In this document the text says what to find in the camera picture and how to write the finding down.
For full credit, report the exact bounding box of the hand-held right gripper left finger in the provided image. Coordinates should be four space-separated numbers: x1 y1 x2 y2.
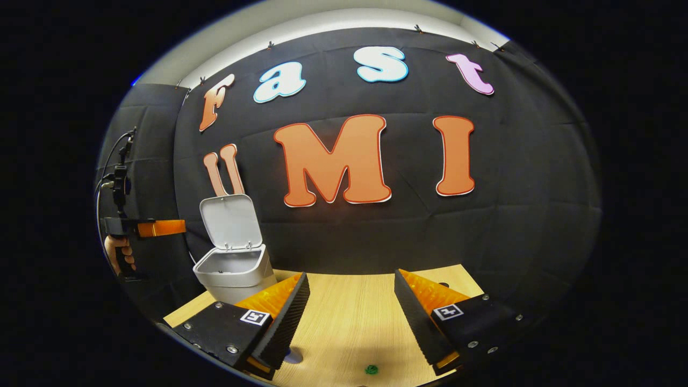
172 271 311 381

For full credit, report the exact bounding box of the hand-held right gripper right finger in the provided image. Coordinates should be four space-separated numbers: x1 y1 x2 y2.
394 269 548 377

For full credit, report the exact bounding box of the wooden desktop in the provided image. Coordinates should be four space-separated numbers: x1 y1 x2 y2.
163 263 484 387

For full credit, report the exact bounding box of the white desktop garbage bin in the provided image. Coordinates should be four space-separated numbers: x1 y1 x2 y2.
192 194 277 306

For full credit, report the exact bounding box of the black backdrop cloth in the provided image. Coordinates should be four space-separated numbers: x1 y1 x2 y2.
96 27 603 323

